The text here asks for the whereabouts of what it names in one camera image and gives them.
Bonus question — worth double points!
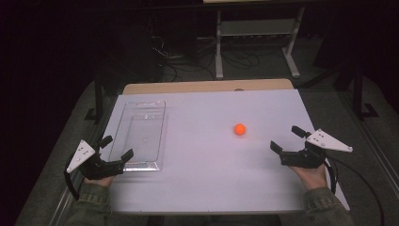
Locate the white metal table frame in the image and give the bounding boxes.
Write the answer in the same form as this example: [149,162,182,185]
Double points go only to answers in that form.
[215,7,306,80]

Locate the tangle of floor cables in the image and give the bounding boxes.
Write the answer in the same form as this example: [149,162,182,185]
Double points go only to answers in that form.
[150,33,262,82]

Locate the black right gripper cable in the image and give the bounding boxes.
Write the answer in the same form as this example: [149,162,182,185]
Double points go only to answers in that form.
[324,154,386,226]

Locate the person's right hand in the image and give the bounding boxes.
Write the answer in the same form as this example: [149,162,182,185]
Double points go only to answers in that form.
[290,164,329,191]

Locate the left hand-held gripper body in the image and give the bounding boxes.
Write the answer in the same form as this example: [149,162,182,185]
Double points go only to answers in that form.
[66,139,125,181]

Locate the black metal stand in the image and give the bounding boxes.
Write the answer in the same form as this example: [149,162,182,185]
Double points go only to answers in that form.
[351,60,380,121]
[84,73,105,124]

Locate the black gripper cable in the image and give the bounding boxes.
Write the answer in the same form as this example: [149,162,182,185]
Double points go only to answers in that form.
[63,161,81,202]
[324,154,386,226]

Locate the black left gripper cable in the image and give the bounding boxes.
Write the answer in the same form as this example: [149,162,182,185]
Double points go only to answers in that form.
[63,161,81,202]

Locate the clear plastic tray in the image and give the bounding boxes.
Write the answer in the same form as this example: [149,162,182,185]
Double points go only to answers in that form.
[107,100,168,172]

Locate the orange ball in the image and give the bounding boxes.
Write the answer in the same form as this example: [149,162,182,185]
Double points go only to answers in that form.
[233,122,247,137]

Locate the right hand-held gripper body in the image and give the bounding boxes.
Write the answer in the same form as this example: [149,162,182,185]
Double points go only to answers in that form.
[279,128,354,170]

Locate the person's left hand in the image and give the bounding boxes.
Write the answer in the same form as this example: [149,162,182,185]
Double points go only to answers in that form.
[83,174,116,188]

